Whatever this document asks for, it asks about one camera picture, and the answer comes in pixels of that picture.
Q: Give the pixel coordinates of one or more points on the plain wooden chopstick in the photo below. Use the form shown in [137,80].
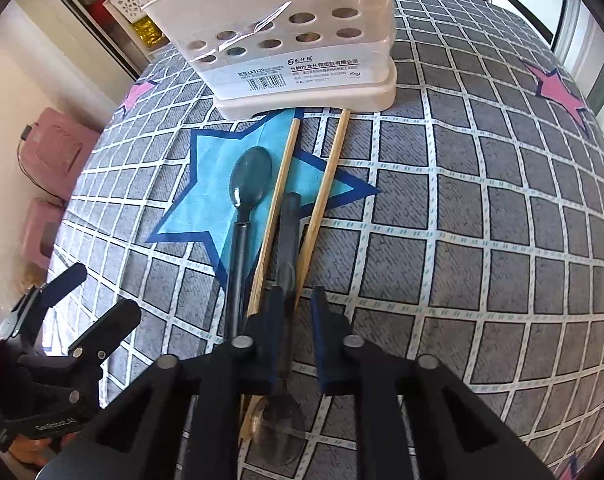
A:
[270,236]
[307,249]

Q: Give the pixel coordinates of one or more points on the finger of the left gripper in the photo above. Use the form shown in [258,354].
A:
[32,308]
[102,338]

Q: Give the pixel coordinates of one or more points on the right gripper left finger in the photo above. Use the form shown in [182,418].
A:
[180,416]

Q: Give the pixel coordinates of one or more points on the beige utensil holder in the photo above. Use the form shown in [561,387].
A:
[262,55]

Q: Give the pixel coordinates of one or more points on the pink plastic stool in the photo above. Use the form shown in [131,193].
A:
[54,150]
[40,229]

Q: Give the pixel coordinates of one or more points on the black handled dark spoon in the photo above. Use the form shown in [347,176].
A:
[248,185]

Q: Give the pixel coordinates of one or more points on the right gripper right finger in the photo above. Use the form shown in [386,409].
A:
[413,418]

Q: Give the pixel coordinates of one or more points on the person's hand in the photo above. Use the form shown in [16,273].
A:
[36,453]

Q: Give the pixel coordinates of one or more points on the grey checked tablecloth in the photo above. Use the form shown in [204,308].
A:
[478,237]

